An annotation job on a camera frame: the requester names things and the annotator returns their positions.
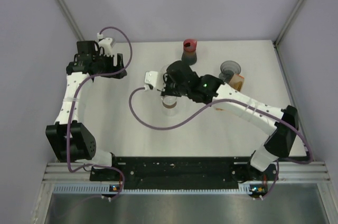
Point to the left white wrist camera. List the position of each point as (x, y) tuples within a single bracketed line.
[(107, 43)]

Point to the grey plastic dripper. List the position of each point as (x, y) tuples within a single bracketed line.
[(228, 69)]

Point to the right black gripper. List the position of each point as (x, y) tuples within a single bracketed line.
[(167, 79)]

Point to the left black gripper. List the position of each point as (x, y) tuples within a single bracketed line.
[(100, 54)]

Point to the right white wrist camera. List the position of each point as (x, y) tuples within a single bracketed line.
[(154, 81)]

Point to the aluminium frame post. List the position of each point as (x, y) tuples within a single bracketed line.
[(70, 19), (289, 22)]

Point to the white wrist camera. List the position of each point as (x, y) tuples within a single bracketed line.
[(107, 43), (154, 81)]

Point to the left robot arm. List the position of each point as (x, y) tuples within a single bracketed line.
[(69, 138)]

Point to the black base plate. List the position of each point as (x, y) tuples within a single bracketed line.
[(177, 184)]

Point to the right aluminium frame post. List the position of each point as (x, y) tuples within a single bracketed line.
[(289, 22)]

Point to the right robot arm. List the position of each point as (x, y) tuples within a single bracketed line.
[(281, 125)]

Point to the left aluminium frame post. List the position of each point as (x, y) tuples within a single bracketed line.
[(70, 19)]

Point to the brown coffee filter stack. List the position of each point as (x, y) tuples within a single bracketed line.
[(236, 82)]

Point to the red-topped dark flask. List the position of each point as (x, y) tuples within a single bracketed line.
[(189, 56)]

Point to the aluminium front rail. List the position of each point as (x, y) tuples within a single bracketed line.
[(201, 170)]

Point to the glass beaker with brown band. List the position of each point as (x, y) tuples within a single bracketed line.
[(169, 106)]

